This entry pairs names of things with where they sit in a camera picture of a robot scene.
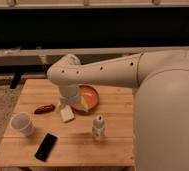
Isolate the clear plastic bottle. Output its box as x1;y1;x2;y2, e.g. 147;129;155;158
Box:
92;115;105;141

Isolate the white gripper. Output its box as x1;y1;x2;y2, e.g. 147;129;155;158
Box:
58;84;81;105

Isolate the yellow food piece on plate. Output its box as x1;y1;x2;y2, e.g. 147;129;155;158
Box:
81;96;89;112

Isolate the orange plate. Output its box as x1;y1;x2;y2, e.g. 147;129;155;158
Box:
71;85;99;112

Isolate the brown sausage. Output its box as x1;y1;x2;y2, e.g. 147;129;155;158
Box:
34;104;55;114

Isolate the translucent plastic cup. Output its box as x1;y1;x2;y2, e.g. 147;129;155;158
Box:
10;112;35;137

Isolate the white metal rail frame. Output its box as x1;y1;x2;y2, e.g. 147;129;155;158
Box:
0;46;189;66

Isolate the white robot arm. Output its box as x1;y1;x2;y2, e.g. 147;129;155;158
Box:
47;50;189;171

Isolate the white sponge block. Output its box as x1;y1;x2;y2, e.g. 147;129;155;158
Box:
60;105;75;122

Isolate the black smartphone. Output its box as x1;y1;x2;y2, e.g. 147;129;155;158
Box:
35;133;57;161

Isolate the wooden table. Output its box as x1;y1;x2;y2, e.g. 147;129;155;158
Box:
0;79;134;167

